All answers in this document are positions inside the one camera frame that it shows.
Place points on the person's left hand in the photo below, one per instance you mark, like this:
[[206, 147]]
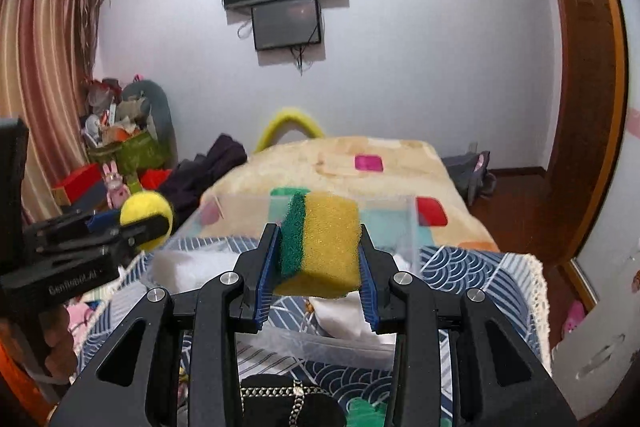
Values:
[[59, 347]]

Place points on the red box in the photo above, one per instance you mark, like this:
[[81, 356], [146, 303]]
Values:
[[80, 182]]

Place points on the grey cushion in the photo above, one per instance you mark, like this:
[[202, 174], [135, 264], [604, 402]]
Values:
[[157, 107]]

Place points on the blue wave-patterned cloth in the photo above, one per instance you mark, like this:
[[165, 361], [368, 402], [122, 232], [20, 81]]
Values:
[[475, 277]]

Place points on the green bag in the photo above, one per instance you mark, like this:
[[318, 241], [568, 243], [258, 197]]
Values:
[[140, 152]]

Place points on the yellow soft ball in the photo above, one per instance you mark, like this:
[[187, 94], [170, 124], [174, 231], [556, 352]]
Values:
[[145, 206]]

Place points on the beige printed blanket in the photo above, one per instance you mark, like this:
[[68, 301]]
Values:
[[320, 164]]

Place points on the wooden door frame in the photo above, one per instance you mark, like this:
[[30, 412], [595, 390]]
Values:
[[590, 82]]

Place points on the dark clothes pile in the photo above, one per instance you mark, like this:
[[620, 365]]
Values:
[[220, 162]]

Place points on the pink bunny toy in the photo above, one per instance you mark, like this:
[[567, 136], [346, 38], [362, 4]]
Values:
[[116, 189]]

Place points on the yellow and green sponge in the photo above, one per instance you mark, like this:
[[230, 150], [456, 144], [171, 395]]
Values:
[[327, 244]]

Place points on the grey backpack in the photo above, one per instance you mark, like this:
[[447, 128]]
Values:
[[465, 177]]

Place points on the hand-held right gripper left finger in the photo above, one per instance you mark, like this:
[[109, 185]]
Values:
[[265, 278]]

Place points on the small black monitor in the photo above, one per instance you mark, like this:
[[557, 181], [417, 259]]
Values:
[[286, 24]]

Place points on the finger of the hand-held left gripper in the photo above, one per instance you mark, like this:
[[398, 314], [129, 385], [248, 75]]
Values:
[[145, 228], [102, 220]]

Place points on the white wardrobe door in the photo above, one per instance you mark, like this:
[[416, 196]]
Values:
[[607, 307]]

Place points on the striped pink curtain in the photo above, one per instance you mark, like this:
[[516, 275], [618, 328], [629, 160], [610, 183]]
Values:
[[45, 57]]

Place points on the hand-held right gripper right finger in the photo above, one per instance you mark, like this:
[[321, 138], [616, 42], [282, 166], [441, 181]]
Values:
[[369, 279]]

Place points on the clear plastic storage box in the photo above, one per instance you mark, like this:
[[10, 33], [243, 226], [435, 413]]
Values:
[[240, 217]]

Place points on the yellow curved pillow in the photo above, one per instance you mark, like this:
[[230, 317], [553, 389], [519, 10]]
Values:
[[280, 117]]

